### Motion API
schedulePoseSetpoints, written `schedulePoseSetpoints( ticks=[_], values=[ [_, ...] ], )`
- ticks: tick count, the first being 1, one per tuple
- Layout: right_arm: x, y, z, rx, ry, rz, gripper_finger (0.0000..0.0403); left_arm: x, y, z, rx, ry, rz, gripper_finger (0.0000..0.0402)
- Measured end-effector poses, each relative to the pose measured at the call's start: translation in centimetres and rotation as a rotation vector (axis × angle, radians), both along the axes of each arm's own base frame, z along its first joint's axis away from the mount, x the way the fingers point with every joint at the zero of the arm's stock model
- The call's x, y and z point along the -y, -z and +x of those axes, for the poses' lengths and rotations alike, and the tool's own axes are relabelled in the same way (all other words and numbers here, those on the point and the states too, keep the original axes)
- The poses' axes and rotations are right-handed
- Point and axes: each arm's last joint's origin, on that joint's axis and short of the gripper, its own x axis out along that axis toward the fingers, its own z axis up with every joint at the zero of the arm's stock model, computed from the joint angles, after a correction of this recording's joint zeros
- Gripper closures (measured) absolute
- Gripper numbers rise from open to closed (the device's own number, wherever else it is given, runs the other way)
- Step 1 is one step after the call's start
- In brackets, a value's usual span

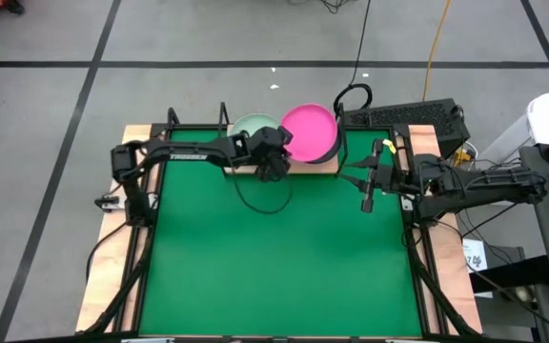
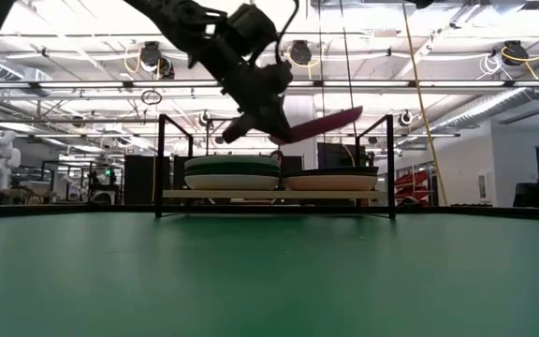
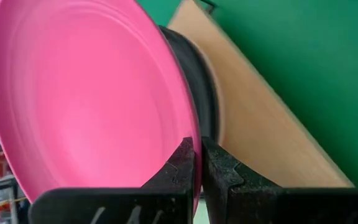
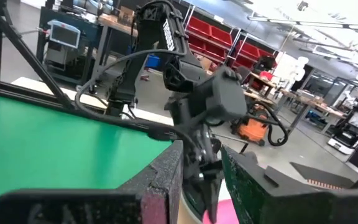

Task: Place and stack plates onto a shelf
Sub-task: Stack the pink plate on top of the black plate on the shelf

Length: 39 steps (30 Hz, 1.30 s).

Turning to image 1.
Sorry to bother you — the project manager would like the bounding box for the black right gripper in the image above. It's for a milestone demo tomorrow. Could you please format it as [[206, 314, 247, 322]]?
[[338, 138, 418, 214]]

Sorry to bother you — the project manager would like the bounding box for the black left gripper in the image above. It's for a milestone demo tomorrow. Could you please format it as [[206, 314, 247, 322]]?
[[254, 125, 295, 183]]

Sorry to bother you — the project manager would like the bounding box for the magenta plate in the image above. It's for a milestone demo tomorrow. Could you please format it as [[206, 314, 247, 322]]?
[[280, 103, 340, 164]]

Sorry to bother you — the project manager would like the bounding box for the mint green plate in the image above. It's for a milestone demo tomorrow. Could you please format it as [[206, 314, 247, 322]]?
[[230, 112, 283, 139]]

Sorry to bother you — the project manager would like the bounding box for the green table mat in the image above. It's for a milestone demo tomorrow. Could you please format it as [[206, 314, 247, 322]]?
[[138, 128, 423, 337]]

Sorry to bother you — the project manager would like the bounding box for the white paper sheet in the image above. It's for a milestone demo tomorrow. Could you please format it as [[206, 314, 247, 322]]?
[[462, 237, 489, 273]]

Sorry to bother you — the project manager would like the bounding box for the black stand bar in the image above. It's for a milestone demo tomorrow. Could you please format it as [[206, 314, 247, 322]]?
[[469, 254, 549, 294]]

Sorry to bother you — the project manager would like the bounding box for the black table clamp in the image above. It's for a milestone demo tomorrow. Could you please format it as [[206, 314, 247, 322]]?
[[93, 192, 127, 212]]

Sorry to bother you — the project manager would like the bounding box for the wooden shelf with black frame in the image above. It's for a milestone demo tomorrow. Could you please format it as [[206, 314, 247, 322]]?
[[216, 101, 350, 178]]

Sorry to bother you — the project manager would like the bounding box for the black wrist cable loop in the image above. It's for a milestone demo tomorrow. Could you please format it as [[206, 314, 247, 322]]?
[[229, 161, 295, 215]]

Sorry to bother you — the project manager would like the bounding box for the black metal table frame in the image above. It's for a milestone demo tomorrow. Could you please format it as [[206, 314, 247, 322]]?
[[76, 107, 483, 343]]

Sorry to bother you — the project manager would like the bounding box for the black hanging cable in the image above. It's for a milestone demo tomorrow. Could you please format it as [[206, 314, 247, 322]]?
[[332, 0, 374, 126]]

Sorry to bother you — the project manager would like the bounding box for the yellow cable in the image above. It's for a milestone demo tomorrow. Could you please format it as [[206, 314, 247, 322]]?
[[420, 0, 453, 102]]

